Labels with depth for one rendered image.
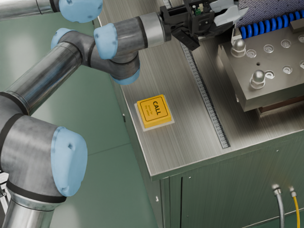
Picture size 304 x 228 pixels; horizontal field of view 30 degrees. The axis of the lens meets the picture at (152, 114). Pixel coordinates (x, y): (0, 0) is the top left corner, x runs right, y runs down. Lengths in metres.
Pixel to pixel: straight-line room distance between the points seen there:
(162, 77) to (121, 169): 0.93
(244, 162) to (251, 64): 0.28
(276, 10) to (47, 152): 0.69
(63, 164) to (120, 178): 1.33
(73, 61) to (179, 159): 0.35
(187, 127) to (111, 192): 0.96
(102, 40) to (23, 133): 0.32
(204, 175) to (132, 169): 0.89
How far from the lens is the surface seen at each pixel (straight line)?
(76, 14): 1.00
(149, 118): 1.40
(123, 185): 2.33
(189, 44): 1.38
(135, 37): 1.27
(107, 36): 1.27
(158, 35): 1.28
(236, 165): 1.50
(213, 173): 1.50
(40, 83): 1.23
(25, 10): 1.02
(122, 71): 1.35
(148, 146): 1.40
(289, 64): 1.38
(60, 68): 1.29
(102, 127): 2.44
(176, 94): 1.46
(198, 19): 1.28
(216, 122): 1.43
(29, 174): 1.04
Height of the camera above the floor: 2.17
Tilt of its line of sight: 62 degrees down
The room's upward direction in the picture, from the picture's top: 5 degrees counter-clockwise
